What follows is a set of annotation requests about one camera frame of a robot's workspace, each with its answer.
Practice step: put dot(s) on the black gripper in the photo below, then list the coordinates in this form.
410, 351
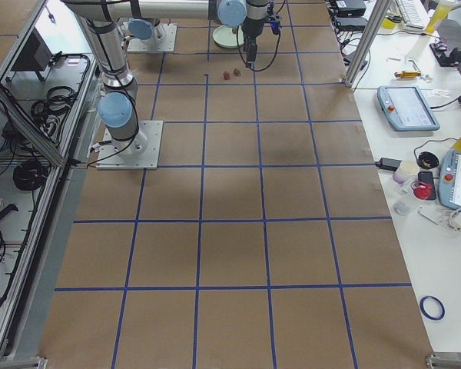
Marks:
250, 28

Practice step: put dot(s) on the light green plate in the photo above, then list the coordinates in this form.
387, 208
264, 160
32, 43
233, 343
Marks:
227, 37

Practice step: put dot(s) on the blue teach pendant far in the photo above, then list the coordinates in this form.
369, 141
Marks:
406, 109

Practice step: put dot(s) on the blue teach pendant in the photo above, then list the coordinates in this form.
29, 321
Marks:
449, 187
406, 109

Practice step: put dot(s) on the black power adapter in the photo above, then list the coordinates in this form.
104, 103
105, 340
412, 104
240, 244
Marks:
388, 164

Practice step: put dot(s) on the white paper cup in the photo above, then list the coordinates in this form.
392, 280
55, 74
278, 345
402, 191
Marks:
405, 171

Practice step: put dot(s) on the red round object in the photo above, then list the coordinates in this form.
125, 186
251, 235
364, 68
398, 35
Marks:
423, 191

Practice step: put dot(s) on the blue teach pendant near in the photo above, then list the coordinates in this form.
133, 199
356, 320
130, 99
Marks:
449, 187

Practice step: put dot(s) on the blue tape roll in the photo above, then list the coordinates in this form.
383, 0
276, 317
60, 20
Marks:
432, 308

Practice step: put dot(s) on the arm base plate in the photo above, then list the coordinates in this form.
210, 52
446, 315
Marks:
162, 40
143, 152

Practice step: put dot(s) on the aluminium frame post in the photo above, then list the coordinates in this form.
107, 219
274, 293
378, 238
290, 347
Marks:
377, 15

